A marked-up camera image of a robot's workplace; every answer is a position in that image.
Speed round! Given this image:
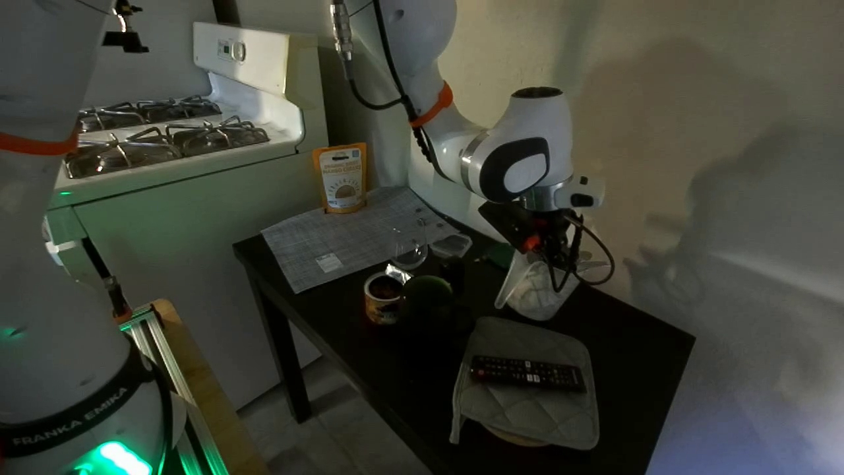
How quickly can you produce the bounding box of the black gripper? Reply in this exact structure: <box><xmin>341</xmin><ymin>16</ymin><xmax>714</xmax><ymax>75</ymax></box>
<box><xmin>481</xmin><ymin>174</ymin><xmax>607</xmax><ymax>249</ymax></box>

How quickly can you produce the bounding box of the black cup green inside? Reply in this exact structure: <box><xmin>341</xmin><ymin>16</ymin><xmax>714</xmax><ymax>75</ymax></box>
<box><xmin>400</xmin><ymin>273</ymin><xmax>457</xmax><ymax>326</ymax></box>

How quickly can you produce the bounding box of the clear plastic bag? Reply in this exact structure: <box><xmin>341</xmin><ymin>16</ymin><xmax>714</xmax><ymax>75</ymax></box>
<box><xmin>494</xmin><ymin>253</ymin><xmax>577</xmax><ymax>321</ymax></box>

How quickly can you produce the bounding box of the clear plastic lidded container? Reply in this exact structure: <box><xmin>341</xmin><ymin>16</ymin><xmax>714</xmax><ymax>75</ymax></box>
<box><xmin>429</xmin><ymin>235</ymin><xmax>472</xmax><ymax>257</ymax></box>

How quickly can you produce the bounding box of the clear glass beaker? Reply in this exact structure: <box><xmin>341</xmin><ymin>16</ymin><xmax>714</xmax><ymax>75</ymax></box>
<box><xmin>390</xmin><ymin>241</ymin><xmax>429</xmax><ymax>273</ymax></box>

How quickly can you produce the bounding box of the black remote control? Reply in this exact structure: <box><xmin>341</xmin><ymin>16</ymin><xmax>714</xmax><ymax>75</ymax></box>
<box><xmin>470</xmin><ymin>356</ymin><xmax>585</xmax><ymax>393</ymax></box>

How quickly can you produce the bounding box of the grey quilted pot holder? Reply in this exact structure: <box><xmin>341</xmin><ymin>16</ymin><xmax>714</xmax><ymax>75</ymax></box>
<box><xmin>448</xmin><ymin>317</ymin><xmax>601</xmax><ymax>450</ymax></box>

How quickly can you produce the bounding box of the black side table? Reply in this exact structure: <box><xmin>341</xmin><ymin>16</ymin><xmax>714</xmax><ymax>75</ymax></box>
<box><xmin>229</xmin><ymin>207</ymin><xmax>698</xmax><ymax>475</ymax></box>

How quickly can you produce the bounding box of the orange snack pouch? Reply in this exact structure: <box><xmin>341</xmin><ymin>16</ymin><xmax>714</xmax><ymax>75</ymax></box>
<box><xmin>311</xmin><ymin>143</ymin><xmax>370</xmax><ymax>214</ymax></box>

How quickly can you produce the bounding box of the grey woven placemat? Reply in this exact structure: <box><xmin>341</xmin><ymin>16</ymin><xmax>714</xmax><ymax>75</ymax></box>
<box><xmin>262</xmin><ymin>186</ymin><xmax>457</xmax><ymax>292</ymax></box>

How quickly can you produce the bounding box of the white stove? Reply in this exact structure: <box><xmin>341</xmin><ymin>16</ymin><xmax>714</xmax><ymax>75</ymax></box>
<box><xmin>47</xmin><ymin>20</ymin><xmax>327</xmax><ymax>405</ymax></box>

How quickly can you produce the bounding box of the robot base mount frame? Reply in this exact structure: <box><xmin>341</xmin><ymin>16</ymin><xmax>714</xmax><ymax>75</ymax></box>
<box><xmin>122</xmin><ymin>297</ymin><xmax>269</xmax><ymax>475</ymax></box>

